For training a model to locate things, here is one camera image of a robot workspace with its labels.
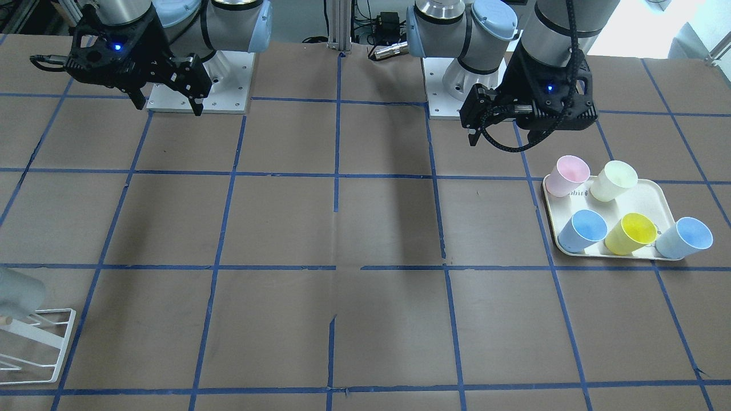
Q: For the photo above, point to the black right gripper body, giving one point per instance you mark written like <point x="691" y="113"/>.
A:
<point x="149" y="44"/>

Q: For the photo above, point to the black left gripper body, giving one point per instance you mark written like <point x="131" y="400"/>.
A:
<point x="518" y="77"/>

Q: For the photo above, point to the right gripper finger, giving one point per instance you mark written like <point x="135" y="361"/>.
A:
<point x="191" y="79"/>
<point x="138" y="99"/>

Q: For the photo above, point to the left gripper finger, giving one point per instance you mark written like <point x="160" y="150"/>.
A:
<point x="477" y="103"/>
<point x="537" y="136"/>

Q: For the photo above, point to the pale grey plastic cup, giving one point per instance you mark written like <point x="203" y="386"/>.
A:
<point x="21" y="294"/>

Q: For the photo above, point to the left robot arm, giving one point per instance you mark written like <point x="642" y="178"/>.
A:
<point x="481" y="33"/>

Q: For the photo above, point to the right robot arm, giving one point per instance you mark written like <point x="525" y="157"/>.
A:
<point x="200" y="27"/>

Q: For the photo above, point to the pink plastic cup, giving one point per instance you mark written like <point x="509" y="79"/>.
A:
<point x="568" y="174"/>

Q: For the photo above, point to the pale green plastic cup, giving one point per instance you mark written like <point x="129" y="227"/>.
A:
<point x="616" y="178"/>

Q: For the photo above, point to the yellow plastic cup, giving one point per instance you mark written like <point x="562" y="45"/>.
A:
<point x="632" y="232"/>

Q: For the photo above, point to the light blue plastic cup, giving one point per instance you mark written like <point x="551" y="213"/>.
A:
<point x="688" y="236"/>

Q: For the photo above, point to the silver metal connector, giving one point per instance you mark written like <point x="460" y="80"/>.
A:
<point x="390" y="51"/>

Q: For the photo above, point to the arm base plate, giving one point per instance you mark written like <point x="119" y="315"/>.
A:
<point x="231" y="74"/>
<point x="442" y="97"/>

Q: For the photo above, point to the aluminium frame post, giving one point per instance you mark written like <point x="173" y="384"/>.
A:
<point x="339" y="19"/>

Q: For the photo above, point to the white wire cup rack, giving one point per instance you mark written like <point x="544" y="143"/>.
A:
<point x="34" y="348"/>

